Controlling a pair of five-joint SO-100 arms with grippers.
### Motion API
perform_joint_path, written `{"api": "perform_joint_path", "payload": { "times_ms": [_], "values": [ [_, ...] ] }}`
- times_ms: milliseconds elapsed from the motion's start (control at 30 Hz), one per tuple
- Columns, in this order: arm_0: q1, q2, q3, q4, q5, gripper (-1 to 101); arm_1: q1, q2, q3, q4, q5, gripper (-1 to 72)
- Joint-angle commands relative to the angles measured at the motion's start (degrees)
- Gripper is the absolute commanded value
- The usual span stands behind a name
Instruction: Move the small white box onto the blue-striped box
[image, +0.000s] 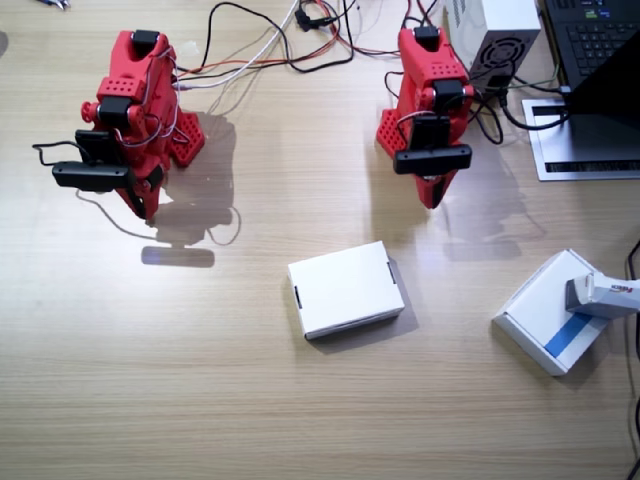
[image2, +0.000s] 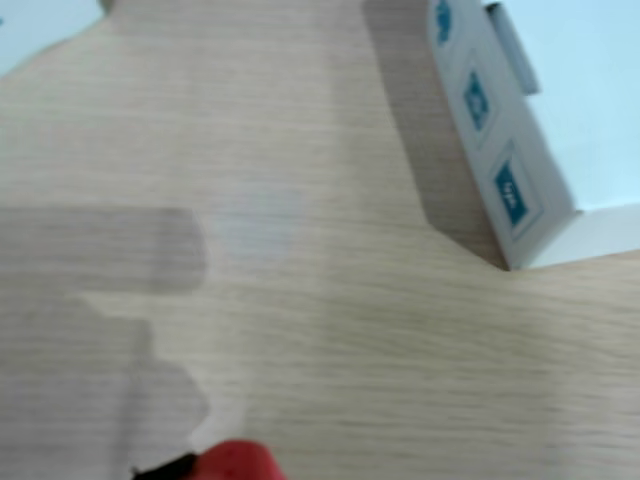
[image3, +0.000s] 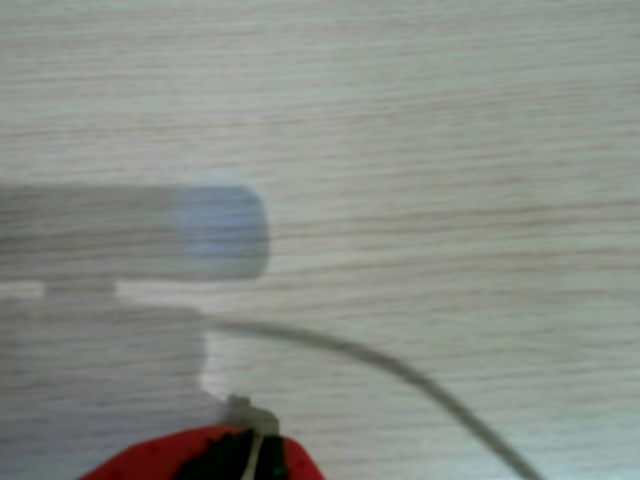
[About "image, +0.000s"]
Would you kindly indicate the white cardboard box plain lid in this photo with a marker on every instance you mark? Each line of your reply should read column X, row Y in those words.
column 345, row 290

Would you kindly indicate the small white tube packet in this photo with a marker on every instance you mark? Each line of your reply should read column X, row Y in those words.
column 600, row 295

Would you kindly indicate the black laptop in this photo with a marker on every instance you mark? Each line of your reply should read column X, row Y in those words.
column 615, row 100
column 590, row 35

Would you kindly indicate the clear tape patch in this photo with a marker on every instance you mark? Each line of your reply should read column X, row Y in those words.
column 190, row 50

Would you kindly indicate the white box with blue stripe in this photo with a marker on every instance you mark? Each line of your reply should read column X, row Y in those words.
column 535, row 310

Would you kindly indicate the white power supply with fan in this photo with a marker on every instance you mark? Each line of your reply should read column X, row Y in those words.
column 505, row 20

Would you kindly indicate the red robot arm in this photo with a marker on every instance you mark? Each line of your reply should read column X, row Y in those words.
column 145, row 95
column 430, row 65

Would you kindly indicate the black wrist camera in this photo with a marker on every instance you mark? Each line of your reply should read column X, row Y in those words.
column 90, row 175
column 432, row 159

